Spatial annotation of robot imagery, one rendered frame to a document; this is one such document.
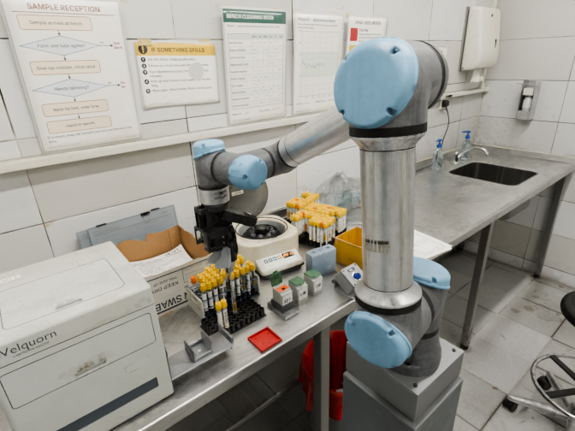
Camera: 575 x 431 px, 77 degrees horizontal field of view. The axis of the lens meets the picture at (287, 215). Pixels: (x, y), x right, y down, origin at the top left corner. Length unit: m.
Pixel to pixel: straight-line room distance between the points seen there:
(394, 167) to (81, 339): 0.62
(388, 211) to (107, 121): 0.99
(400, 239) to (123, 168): 1.01
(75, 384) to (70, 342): 0.09
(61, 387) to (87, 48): 0.91
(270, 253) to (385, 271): 0.74
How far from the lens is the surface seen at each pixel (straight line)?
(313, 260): 1.23
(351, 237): 1.43
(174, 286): 1.17
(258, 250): 1.28
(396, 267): 0.62
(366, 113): 0.53
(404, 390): 0.87
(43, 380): 0.83
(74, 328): 0.78
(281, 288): 1.11
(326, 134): 0.77
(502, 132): 3.20
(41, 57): 1.29
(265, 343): 1.04
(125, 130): 1.35
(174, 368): 0.97
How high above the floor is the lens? 1.57
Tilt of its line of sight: 23 degrees down
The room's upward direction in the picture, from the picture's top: 2 degrees counter-clockwise
